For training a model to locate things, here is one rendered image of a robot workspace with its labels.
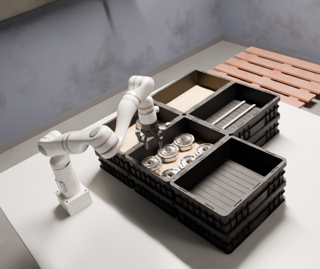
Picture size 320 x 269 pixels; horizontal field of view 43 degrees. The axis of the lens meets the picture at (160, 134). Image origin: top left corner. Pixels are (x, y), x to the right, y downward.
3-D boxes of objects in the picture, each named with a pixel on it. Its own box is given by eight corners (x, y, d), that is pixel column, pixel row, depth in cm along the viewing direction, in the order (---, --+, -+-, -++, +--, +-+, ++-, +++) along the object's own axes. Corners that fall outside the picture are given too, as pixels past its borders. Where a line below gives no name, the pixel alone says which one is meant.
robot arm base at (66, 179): (68, 199, 189) (57, 172, 179) (58, 191, 195) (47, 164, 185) (85, 188, 193) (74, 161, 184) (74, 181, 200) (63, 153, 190)
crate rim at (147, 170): (168, 187, 166) (167, 182, 165) (124, 159, 186) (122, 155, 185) (231, 138, 185) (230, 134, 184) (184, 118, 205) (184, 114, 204)
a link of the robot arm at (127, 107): (147, 107, 158) (134, 91, 154) (117, 159, 143) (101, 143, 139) (131, 111, 164) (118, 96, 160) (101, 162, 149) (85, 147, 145)
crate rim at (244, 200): (225, 222, 146) (224, 217, 145) (168, 187, 166) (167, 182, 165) (288, 164, 165) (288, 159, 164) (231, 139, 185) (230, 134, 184)
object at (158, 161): (150, 174, 182) (149, 173, 182) (136, 165, 189) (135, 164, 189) (166, 162, 187) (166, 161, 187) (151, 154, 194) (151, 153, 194)
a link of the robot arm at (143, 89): (158, 86, 166) (144, 110, 158) (139, 85, 170) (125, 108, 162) (153, 73, 161) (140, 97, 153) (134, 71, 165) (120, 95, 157)
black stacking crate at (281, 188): (229, 258, 158) (226, 237, 151) (175, 221, 178) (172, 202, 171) (287, 199, 177) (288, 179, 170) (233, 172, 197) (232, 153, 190)
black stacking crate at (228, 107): (232, 154, 191) (230, 135, 185) (187, 133, 211) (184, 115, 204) (281, 115, 210) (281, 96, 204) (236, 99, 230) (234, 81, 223)
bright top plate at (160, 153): (166, 160, 188) (166, 159, 188) (153, 152, 195) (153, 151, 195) (183, 150, 193) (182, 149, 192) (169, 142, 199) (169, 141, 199)
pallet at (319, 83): (348, 80, 376) (349, 70, 370) (299, 120, 339) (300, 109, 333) (249, 54, 452) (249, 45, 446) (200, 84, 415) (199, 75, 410)
